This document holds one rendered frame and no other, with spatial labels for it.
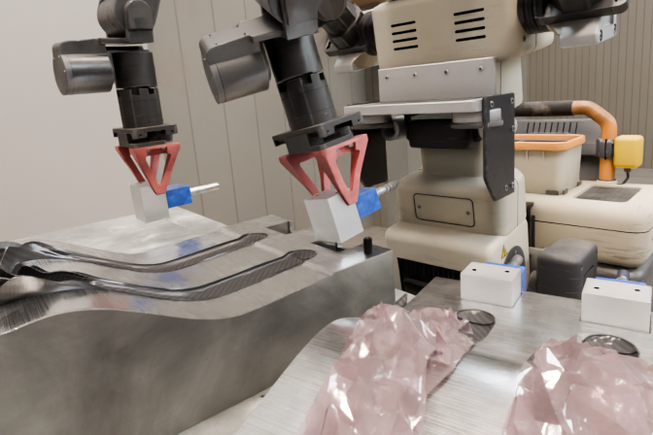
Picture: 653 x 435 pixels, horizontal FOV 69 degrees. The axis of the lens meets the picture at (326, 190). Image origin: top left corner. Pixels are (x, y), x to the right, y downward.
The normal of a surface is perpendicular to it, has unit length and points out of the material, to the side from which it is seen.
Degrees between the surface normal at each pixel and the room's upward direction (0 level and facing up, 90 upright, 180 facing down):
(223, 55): 115
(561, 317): 0
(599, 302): 90
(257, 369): 90
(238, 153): 90
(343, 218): 82
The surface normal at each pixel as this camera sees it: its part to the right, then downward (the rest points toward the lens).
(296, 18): 0.42, 0.55
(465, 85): -0.69, 0.20
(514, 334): -0.08, -0.97
